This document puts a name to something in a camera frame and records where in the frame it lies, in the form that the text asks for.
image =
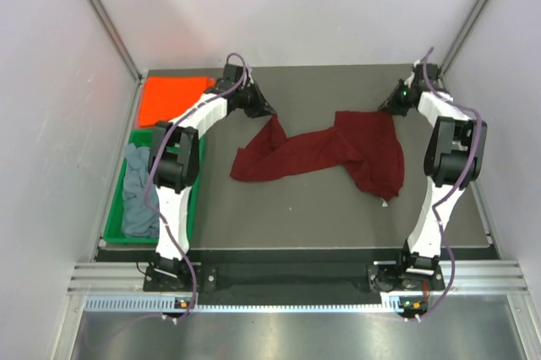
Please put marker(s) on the left aluminium corner post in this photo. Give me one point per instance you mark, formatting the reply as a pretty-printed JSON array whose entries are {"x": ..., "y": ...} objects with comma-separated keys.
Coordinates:
[{"x": 115, "y": 38}]

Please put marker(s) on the aluminium front rail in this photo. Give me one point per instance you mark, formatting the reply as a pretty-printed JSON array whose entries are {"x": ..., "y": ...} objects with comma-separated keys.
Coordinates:
[{"x": 470, "y": 277}]

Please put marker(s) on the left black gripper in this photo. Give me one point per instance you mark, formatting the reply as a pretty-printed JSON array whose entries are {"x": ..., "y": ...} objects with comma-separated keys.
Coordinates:
[{"x": 260, "y": 106}]

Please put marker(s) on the folded orange t-shirt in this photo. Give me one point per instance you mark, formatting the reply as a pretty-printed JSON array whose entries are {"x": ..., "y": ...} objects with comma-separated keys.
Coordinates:
[{"x": 169, "y": 98}]

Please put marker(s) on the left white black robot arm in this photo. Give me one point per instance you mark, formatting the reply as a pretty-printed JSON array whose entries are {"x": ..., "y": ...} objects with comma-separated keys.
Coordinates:
[{"x": 174, "y": 157}]

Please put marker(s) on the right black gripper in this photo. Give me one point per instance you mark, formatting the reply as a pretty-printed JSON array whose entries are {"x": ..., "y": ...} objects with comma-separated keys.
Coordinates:
[{"x": 390, "y": 105}]

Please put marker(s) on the right aluminium corner post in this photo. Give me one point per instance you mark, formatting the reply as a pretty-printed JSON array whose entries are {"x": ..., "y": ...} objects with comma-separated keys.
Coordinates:
[{"x": 467, "y": 27}]

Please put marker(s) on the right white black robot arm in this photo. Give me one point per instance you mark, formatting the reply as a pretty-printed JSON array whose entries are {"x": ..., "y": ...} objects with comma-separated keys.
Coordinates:
[{"x": 452, "y": 161}]

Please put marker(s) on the dark red t-shirt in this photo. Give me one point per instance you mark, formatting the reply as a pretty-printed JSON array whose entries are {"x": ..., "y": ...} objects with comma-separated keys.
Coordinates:
[{"x": 364, "y": 143}]

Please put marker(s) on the aluminium corner post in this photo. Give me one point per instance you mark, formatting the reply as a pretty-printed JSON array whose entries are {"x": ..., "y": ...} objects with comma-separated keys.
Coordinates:
[
  {"x": 467, "y": 27},
  {"x": 115, "y": 38}
]

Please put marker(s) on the slotted grey cable duct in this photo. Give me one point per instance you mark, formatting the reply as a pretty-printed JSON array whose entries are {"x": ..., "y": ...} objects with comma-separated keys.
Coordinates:
[{"x": 178, "y": 305}]

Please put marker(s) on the crumpled grey-blue t-shirt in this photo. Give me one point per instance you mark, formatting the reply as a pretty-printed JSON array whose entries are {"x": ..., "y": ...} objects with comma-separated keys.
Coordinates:
[{"x": 139, "y": 221}]

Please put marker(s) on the folded pink t-shirt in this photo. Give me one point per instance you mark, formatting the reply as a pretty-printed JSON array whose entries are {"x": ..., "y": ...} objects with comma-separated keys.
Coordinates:
[{"x": 139, "y": 123}]

